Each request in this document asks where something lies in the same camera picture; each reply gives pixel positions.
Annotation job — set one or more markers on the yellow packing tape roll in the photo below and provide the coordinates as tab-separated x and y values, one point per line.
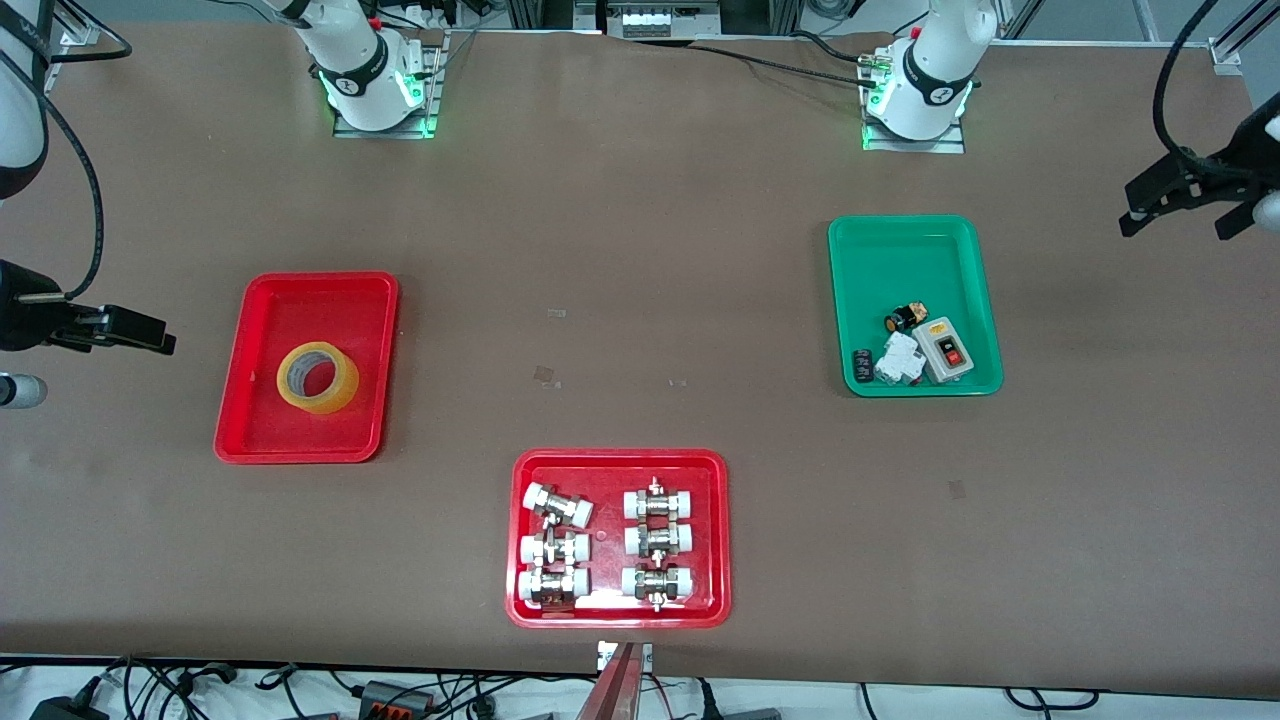
345	385

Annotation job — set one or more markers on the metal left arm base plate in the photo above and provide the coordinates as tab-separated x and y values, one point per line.
915	146

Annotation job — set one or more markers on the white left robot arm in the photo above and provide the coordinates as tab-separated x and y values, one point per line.
930	70

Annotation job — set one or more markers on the small black terminal block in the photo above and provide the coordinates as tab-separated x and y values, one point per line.
861	365

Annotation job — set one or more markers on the red tray holding fittings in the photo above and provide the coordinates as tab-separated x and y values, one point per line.
612	530

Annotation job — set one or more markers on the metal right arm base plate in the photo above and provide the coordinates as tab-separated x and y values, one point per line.
385	131

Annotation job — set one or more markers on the green plastic tray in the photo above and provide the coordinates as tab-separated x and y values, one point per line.
905	260

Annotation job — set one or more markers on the white power strip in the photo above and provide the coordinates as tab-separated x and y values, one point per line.
660	22

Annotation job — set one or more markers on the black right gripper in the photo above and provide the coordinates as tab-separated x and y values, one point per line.
22	318

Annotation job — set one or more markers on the red metal bar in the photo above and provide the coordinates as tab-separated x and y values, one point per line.
612	690

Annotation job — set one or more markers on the aluminium corner profile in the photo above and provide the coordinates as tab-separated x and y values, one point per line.
1228	52

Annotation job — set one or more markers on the silver metal bracket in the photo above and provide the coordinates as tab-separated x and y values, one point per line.
604	655

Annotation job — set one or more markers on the white capped metal pipe fitting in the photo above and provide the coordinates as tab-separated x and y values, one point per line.
657	582
553	583
557	505
659	540
659	503
553	548

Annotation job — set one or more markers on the black round orange push button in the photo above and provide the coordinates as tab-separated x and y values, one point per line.
903	319

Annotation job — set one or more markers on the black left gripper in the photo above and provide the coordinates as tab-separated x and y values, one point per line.
1257	148

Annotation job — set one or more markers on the white circuit breaker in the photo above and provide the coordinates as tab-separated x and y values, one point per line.
898	360

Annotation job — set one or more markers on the grey switch box red button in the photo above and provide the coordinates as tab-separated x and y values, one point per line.
945	352

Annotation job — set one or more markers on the empty red plastic tray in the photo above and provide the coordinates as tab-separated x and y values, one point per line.
260	420

